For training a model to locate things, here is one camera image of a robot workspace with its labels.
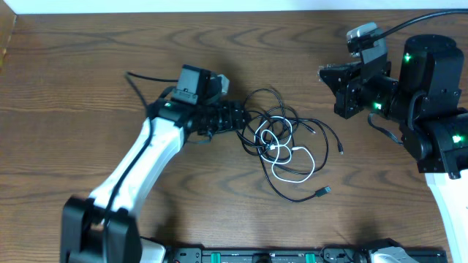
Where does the thin black cable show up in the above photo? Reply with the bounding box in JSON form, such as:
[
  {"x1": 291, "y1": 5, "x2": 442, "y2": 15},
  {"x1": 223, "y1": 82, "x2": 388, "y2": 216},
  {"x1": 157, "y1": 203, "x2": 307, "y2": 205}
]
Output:
[{"x1": 242, "y1": 87, "x2": 344, "y2": 175}]

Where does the white USB cable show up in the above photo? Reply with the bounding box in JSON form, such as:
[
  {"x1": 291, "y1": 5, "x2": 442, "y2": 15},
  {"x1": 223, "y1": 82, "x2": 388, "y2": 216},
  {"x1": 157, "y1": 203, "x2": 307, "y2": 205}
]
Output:
[{"x1": 254, "y1": 115, "x2": 317, "y2": 184}]

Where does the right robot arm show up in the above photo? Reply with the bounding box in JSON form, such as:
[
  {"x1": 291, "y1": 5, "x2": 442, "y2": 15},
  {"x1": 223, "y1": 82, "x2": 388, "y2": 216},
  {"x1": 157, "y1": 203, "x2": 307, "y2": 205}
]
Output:
[{"x1": 318, "y1": 34, "x2": 467, "y2": 262}]

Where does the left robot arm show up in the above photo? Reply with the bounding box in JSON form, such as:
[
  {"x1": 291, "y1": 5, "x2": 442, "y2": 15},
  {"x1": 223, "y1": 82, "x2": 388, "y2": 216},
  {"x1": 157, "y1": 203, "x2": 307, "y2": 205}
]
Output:
[{"x1": 59, "y1": 64, "x2": 248, "y2": 262}]

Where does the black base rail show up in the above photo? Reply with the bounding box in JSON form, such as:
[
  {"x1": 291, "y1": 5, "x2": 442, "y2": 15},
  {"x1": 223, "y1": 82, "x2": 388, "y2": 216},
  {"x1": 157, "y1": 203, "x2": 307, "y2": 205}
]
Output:
[{"x1": 163, "y1": 238, "x2": 448, "y2": 263}]

